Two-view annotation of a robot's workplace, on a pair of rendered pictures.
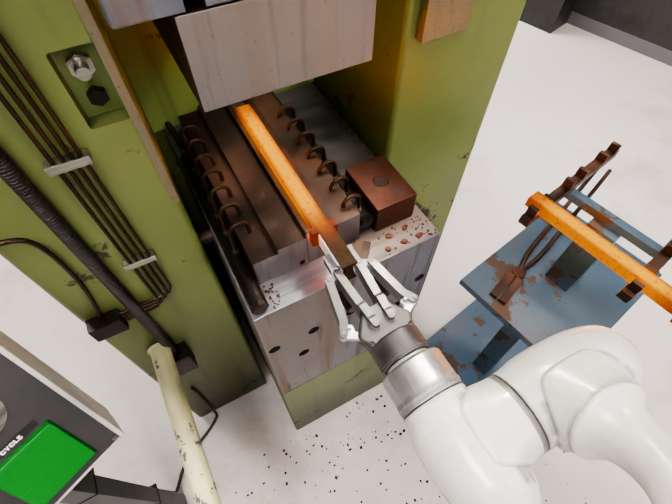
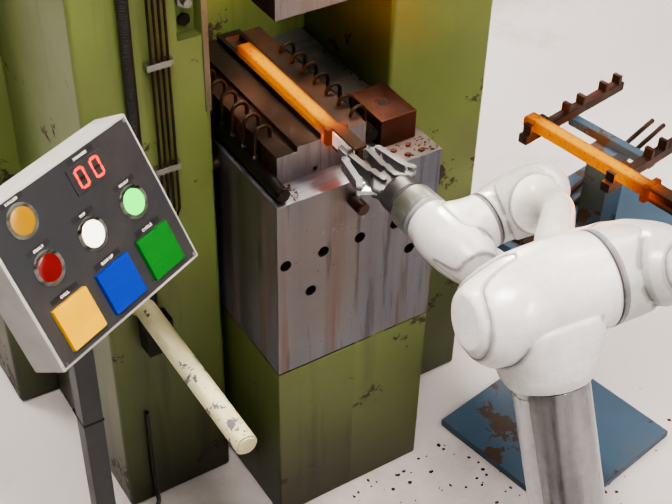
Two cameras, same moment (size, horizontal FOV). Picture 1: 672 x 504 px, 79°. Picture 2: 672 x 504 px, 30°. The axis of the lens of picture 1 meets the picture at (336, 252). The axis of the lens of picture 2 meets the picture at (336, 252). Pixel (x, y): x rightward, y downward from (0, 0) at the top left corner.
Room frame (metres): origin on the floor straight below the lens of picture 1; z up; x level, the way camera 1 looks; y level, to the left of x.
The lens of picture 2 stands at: (-1.55, 0.17, 2.37)
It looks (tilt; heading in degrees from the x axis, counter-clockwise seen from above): 40 degrees down; 355
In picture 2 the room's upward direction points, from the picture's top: 2 degrees clockwise
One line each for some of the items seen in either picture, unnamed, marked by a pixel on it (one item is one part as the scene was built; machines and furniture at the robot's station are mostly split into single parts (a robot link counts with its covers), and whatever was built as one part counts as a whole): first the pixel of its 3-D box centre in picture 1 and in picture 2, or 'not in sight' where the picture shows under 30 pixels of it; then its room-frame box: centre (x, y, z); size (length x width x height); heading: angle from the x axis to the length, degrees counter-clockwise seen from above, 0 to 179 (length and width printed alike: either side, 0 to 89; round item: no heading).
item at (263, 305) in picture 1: (219, 224); (232, 143); (0.47, 0.22, 0.93); 0.40 x 0.03 x 0.03; 28
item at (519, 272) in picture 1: (557, 226); (593, 178); (0.66, -0.59, 0.67); 0.60 x 0.04 x 0.01; 136
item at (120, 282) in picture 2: not in sight; (119, 283); (-0.02, 0.40, 1.01); 0.07 x 0.05 x 0.07; 143
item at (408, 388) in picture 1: (419, 380); (418, 211); (0.16, -0.11, 1.00); 0.09 x 0.06 x 0.09; 118
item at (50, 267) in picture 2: not in sight; (49, 267); (-0.07, 0.49, 1.09); 0.05 x 0.03 x 0.04; 118
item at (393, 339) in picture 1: (389, 334); (394, 189); (0.23, -0.07, 1.00); 0.09 x 0.08 x 0.07; 28
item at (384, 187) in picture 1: (378, 192); (381, 114); (0.53, -0.08, 0.95); 0.12 x 0.09 x 0.07; 28
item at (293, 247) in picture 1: (261, 170); (267, 99); (0.58, 0.15, 0.96); 0.42 x 0.20 x 0.09; 28
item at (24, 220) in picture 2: not in sight; (22, 220); (-0.05, 0.53, 1.16); 0.05 x 0.03 x 0.04; 118
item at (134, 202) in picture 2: not in sight; (133, 201); (0.09, 0.38, 1.09); 0.05 x 0.03 x 0.04; 118
